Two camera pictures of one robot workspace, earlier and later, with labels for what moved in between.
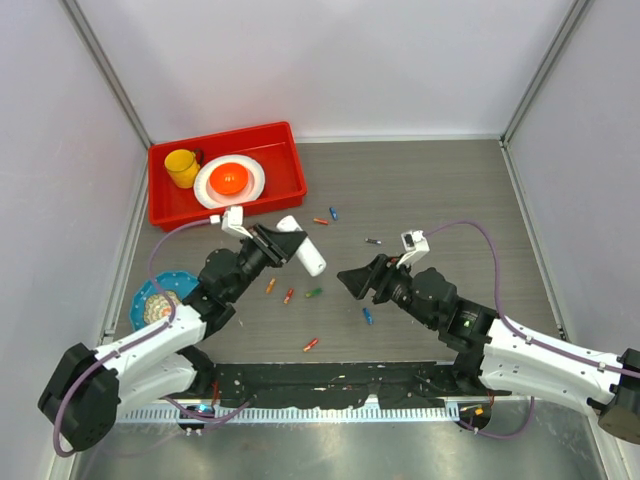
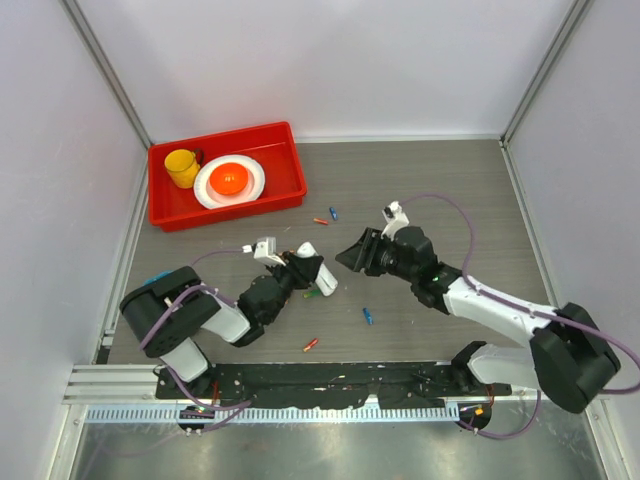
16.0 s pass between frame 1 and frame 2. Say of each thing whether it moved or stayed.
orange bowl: stayed
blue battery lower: stayed
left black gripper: moved
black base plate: stayed
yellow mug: stayed
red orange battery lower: stayed
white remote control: moved
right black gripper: moved
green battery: stayed
